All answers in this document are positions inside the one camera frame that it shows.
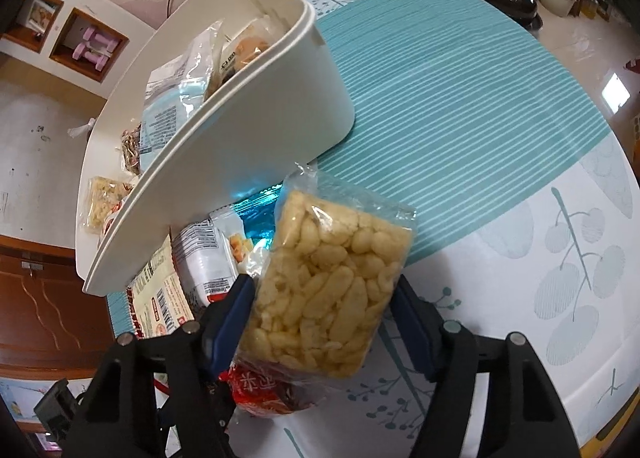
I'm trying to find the clear bag of orange biscuits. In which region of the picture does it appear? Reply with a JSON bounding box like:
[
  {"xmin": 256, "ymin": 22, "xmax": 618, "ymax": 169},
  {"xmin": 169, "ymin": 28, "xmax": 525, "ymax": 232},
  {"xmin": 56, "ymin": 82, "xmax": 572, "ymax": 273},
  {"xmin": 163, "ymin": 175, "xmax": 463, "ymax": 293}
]
[{"xmin": 212, "ymin": 0, "xmax": 301, "ymax": 93}]

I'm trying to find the clear puffed rice cake packet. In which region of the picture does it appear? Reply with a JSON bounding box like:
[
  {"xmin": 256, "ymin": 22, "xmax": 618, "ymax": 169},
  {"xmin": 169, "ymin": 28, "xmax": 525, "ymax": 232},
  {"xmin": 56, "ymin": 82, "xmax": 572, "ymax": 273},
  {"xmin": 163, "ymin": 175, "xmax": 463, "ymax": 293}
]
[
  {"xmin": 235, "ymin": 163, "xmax": 418, "ymax": 381},
  {"xmin": 82, "ymin": 177, "xmax": 136, "ymax": 233}
]

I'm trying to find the light blue white packet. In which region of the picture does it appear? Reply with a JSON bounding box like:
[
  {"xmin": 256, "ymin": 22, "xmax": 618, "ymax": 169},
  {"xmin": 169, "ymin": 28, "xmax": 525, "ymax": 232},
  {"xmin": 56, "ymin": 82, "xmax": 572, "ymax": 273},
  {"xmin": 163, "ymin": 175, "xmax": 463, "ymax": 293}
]
[{"xmin": 140, "ymin": 20, "xmax": 226, "ymax": 173}]

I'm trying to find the clear nut bar packet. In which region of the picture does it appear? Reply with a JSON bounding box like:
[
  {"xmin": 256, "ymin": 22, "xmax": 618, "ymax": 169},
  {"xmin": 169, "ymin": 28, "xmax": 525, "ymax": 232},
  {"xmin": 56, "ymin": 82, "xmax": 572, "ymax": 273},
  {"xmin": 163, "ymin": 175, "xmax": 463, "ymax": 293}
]
[{"xmin": 120, "ymin": 123, "xmax": 146, "ymax": 176}]

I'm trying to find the dark red snack packet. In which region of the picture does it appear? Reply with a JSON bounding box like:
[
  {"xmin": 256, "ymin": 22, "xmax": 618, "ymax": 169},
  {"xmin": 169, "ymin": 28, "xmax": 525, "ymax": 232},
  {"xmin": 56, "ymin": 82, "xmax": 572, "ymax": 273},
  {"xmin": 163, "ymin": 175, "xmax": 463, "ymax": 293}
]
[{"xmin": 100, "ymin": 202, "xmax": 126, "ymax": 245}]

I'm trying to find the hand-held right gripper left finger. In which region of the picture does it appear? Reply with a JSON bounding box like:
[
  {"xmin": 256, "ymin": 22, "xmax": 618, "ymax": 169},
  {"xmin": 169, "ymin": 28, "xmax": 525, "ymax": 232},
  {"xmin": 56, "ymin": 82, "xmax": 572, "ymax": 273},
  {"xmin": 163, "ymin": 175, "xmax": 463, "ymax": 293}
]
[{"xmin": 75, "ymin": 274, "xmax": 258, "ymax": 458}]

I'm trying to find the pink dumbbell set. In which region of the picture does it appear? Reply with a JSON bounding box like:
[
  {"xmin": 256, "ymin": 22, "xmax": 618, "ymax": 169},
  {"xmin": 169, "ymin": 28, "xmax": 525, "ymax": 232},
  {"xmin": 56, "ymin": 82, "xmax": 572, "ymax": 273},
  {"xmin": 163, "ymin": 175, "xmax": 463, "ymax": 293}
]
[{"xmin": 72, "ymin": 26, "xmax": 113, "ymax": 71}]

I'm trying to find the white plastic bin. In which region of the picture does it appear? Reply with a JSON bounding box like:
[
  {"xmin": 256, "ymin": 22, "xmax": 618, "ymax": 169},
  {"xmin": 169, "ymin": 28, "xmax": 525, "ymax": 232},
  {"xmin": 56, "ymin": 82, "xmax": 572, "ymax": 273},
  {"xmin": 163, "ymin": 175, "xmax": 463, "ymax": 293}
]
[{"xmin": 75, "ymin": 0, "xmax": 357, "ymax": 297}]

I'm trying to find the wall niche shelf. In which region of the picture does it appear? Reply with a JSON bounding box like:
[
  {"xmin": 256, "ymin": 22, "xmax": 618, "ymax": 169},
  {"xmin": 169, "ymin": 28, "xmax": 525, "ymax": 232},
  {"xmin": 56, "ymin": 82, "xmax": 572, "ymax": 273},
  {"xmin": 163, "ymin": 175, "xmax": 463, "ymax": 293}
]
[{"xmin": 0, "ymin": 0, "xmax": 131, "ymax": 86}]

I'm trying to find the tied plastic bag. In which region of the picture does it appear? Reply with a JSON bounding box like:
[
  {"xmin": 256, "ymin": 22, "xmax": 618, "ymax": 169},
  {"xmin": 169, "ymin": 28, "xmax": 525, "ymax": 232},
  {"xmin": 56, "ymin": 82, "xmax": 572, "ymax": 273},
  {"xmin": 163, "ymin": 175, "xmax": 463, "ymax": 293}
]
[{"xmin": 67, "ymin": 118, "xmax": 96, "ymax": 139}]

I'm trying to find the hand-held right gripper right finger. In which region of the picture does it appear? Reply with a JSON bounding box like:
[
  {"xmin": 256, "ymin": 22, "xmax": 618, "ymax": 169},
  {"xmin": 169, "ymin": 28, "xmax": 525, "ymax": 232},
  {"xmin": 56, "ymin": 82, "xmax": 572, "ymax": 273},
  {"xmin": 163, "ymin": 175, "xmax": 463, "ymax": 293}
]
[{"xmin": 390, "ymin": 277, "xmax": 581, "ymax": 458}]

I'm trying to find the white barcode snack packet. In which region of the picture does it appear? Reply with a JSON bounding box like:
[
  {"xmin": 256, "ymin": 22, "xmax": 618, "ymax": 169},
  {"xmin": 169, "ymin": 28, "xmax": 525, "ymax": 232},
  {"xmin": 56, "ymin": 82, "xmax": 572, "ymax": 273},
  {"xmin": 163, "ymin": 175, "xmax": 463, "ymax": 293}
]
[{"xmin": 171, "ymin": 217, "xmax": 253, "ymax": 309}]

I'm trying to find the cream red snack packet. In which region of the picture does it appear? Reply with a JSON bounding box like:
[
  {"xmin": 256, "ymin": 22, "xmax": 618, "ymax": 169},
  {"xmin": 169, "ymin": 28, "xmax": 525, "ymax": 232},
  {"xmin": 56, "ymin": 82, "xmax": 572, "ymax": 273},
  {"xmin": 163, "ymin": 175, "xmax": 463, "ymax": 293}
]
[{"xmin": 125, "ymin": 235, "xmax": 201, "ymax": 339}]

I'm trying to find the blue foil snack packet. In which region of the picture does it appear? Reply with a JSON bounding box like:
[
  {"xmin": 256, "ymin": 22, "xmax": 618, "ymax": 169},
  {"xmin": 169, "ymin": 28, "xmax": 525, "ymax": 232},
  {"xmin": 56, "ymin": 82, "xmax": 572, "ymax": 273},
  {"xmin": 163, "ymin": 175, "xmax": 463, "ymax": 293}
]
[{"xmin": 212, "ymin": 189, "xmax": 290, "ymax": 245}]

